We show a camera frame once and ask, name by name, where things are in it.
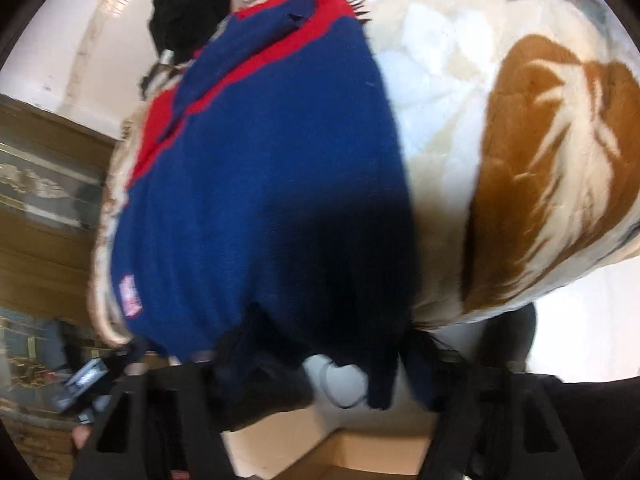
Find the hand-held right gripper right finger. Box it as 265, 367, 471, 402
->
416, 350, 586, 480

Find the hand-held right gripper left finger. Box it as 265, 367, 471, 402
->
70, 352, 238, 480

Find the blue and red sweater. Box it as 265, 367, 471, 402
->
107, 0, 451, 433

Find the cardboard box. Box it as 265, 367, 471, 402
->
222, 405, 436, 480

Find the wooden door with glass panels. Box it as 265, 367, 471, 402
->
0, 95, 122, 480

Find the leaf print blanket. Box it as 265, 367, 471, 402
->
87, 0, 640, 351

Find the black cloth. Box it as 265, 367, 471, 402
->
140, 0, 234, 92

